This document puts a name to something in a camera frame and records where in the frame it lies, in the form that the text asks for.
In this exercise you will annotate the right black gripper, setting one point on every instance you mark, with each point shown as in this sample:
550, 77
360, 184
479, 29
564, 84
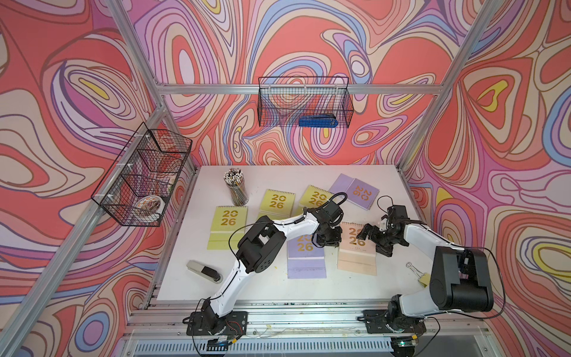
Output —
386, 250

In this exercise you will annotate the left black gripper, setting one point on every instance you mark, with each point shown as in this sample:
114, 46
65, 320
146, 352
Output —
337, 241

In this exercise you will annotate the peach 2026 calendar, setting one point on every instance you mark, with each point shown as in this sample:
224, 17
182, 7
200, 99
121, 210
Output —
356, 255

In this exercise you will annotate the purple 2026 calendar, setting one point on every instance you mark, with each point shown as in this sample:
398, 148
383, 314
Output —
305, 260
359, 192

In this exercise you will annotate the green 2026 calendar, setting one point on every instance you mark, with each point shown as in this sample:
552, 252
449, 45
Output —
314, 197
227, 227
276, 204

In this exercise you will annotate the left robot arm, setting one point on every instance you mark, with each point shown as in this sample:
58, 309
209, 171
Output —
260, 245

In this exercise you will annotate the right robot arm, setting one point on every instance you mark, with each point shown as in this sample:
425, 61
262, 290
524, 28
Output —
459, 280

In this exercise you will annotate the yellow binder clip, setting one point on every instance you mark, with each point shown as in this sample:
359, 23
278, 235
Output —
423, 277

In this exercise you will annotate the clear cup of coloured pencils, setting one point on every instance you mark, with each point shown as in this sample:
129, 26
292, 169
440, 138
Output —
235, 181

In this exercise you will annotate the blue stapler in basket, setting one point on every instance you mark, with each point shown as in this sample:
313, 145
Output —
318, 121

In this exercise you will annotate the beige and black stapler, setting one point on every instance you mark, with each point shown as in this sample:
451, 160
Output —
203, 271

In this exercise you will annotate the tape roll in basket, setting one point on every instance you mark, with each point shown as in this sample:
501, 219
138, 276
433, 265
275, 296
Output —
149, 208

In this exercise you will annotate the right wrist camera with cable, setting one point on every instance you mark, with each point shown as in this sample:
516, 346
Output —
394, 214

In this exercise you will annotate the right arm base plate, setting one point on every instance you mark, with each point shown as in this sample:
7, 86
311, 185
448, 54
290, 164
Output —
380, 321

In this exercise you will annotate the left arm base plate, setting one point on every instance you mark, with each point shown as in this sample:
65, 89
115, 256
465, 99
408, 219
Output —
206, 324

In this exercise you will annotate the black wire basket back wall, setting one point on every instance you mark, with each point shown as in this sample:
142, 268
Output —
282, 100

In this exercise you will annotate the black wire basket wall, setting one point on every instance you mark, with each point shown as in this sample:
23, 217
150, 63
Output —
282, 100
150, 163

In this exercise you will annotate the black wire basket left wall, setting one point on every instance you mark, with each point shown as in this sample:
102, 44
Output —
150, 163

